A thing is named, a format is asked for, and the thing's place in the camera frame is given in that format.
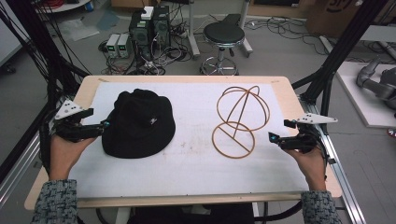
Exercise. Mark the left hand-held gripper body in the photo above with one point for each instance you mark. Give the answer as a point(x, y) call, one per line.
point(73, 129)

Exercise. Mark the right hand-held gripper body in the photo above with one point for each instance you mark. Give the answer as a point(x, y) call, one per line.
point(300, 141)

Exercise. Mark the black bucket hat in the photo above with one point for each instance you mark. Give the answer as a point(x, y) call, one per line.
point(140, 124)

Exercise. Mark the person's left hand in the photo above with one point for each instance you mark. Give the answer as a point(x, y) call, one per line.
point(67, 155)

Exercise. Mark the person's right hand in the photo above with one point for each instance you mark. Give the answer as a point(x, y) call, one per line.
point(311, 166)

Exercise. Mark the white platform board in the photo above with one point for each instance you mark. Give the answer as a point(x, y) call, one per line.
point(358, 102)

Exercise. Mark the grey bench power supply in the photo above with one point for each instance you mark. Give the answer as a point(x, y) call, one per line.
point(112, 45)
point(123, 45)

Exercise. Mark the white table mat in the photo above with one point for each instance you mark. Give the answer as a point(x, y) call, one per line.
point(193, 168)

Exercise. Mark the black computer tower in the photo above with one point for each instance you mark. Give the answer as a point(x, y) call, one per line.
point(161, 26)
point(140, 34)

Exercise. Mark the black round stool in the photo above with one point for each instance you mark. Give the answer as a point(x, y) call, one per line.
point(223, 33)

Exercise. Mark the white box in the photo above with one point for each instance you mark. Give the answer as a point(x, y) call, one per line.
point(147, 13)

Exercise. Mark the cardboard box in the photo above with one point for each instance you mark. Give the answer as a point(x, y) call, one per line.
point(339, 15)

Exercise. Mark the aluminium rail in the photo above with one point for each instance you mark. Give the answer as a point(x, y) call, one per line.
point(339, 174)
point(15, 177)

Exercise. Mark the black frame strut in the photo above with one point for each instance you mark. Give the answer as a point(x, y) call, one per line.
point(342, 53)
point(37, 46)

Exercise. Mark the white table leg frame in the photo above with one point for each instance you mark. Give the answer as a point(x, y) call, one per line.
point(194, 31)

